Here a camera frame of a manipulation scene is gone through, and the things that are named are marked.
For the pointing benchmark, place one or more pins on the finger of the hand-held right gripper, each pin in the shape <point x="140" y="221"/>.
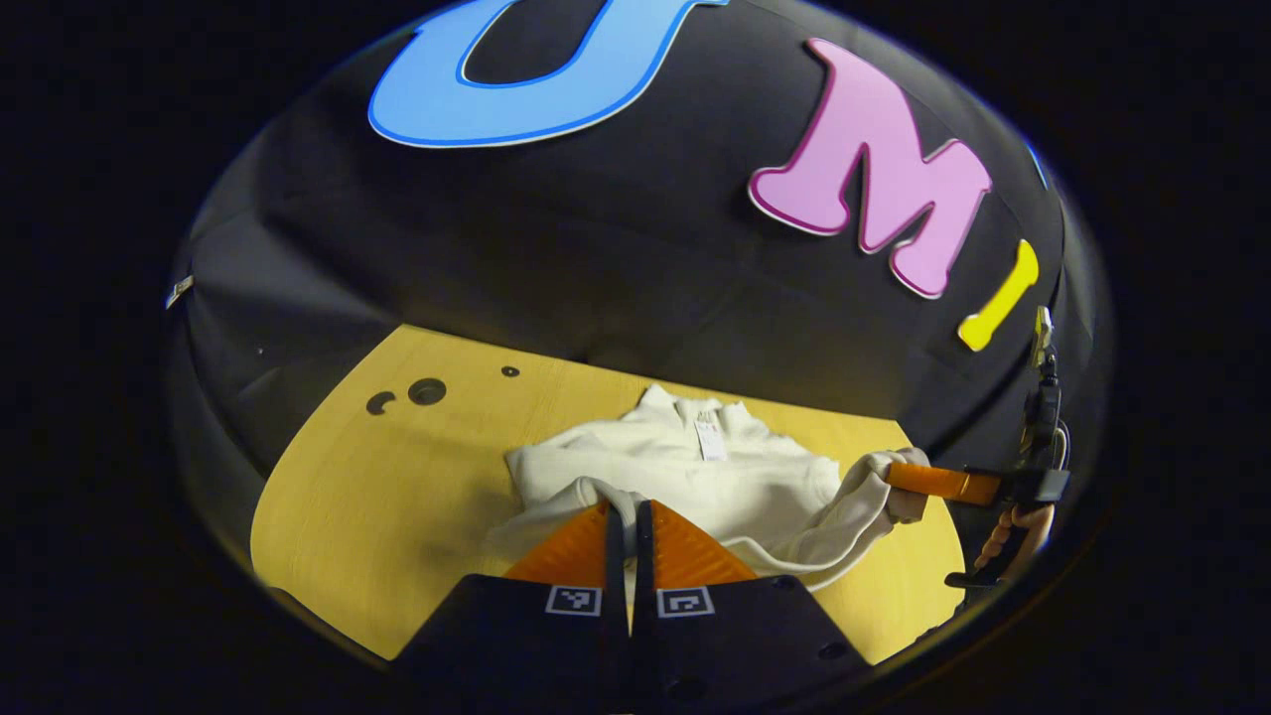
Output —
<point x="943" y="484"/>

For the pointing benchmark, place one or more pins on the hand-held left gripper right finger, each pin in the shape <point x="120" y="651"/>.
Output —
<point x="745" y="645"/>

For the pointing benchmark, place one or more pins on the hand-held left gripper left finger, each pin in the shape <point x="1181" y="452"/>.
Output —
<point x="516" y="645"/>

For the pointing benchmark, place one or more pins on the white sweater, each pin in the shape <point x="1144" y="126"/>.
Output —
<point x="775" y="487"/>

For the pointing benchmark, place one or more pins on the black backdrop cloth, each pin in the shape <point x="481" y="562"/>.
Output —
<point x="596" y="258"/>

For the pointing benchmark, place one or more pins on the silver clip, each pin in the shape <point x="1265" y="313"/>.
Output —
<point x="179" y="291"/>

